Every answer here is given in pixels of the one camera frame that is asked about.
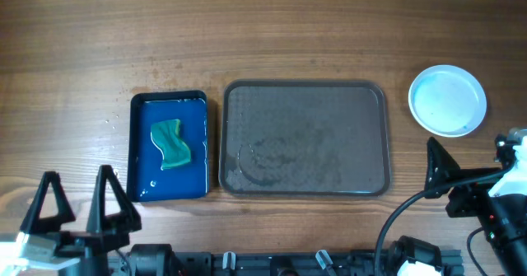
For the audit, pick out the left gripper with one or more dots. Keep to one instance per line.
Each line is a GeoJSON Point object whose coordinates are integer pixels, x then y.
{"type": "Point", "coordinates": [100, 227]}

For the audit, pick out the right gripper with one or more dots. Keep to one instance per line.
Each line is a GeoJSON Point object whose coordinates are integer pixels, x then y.
{"type": "Point", "coordinates": [459, 192]}

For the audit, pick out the white plate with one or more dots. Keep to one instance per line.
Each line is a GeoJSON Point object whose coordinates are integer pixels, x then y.
{"type": "Point", "coordinates": [447, 100]}

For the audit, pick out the green yellow sponge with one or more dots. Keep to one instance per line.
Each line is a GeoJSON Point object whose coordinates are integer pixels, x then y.
{"type": "Point", "coordinates": [165, 136]}

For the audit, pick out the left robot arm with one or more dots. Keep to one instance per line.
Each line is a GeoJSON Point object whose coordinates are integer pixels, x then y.
{"type": "Point", "coordinates": [50, 207]}

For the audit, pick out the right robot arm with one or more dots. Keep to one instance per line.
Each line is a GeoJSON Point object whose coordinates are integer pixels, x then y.
{"type": "Point", "coordinates": [504, 227]}

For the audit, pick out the blue water basin tray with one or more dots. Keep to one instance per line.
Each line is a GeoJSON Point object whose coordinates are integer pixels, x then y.
{"type": "Point", "coordinates": [146, 181]}

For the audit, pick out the dark brown serving tray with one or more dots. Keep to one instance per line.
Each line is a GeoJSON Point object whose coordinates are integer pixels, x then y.
{"type": "Point", "coordinates": [312, 138]}

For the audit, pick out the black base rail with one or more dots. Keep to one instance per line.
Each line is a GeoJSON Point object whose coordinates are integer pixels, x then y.
{"type": "Point", "coordinates": [352, 263]}

